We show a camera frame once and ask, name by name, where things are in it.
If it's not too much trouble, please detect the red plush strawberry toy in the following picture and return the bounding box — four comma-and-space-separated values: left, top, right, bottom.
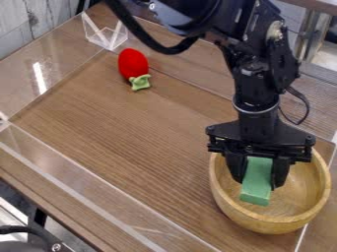
117, 48, 151, 92

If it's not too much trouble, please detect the clear acrylic front barrier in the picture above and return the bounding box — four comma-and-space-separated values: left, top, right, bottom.
0, 113, 219, 252

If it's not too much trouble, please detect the brown wooden bowl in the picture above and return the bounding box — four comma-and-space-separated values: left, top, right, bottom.
210, 149, 331, 234

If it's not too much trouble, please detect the green rectangular stick block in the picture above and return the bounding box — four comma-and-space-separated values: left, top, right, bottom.
239, 157, 272, 207

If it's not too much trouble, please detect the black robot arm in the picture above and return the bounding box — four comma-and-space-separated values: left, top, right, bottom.
149, 0, 315, 189

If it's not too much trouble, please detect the metal background table leg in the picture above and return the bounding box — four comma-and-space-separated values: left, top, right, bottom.
294, 10, 331, 62

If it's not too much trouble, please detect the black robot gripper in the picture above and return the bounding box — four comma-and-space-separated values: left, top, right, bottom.
206, 108, 315, 189

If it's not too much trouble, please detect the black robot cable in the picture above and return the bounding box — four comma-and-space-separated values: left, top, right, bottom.
104, 0, 208, 56

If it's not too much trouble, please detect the black table frame leg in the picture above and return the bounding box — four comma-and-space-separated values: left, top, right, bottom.
0, 205, 74, 252

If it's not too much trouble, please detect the clear acrylic corner bracket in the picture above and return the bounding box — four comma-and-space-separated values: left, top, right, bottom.
80, 12, 127, 51

